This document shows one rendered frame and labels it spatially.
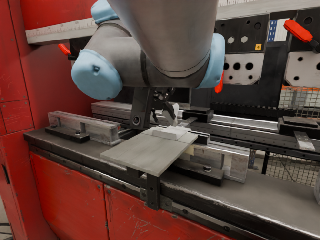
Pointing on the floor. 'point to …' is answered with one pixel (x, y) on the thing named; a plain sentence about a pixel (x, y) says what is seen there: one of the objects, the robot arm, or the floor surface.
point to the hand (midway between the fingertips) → (164, 124)
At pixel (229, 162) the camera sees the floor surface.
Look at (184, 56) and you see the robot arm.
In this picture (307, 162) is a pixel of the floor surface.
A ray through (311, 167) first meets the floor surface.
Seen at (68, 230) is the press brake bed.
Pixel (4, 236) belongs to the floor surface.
